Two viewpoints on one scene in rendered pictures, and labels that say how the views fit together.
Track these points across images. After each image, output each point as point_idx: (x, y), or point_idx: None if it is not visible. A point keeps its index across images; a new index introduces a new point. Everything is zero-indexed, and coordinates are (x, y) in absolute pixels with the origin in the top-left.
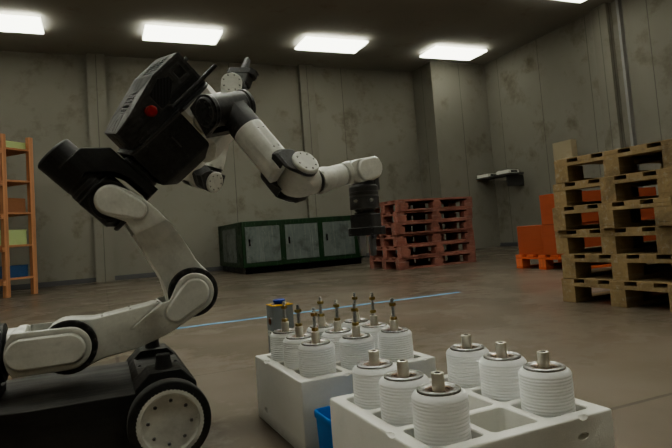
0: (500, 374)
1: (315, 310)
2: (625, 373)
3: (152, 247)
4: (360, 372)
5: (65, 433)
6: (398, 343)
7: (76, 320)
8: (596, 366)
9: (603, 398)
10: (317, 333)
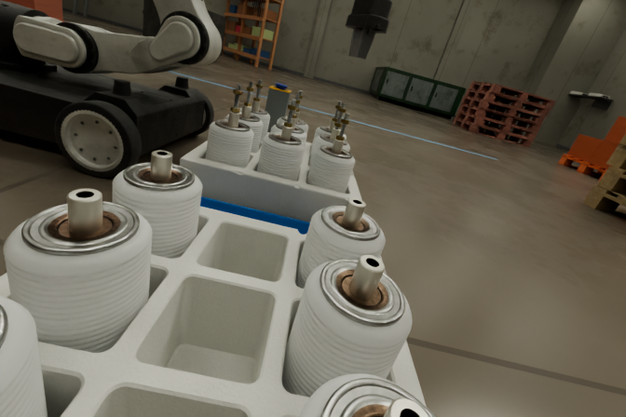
0: (316, 332)
1: (240, 87)
2: (615, 321)
3: None
4: (115, 177)
5: (23, 113)
6: (326, 168)
7: (78, 25)
8: (579, 289)
9: (564, 348)
10: (234, 115)
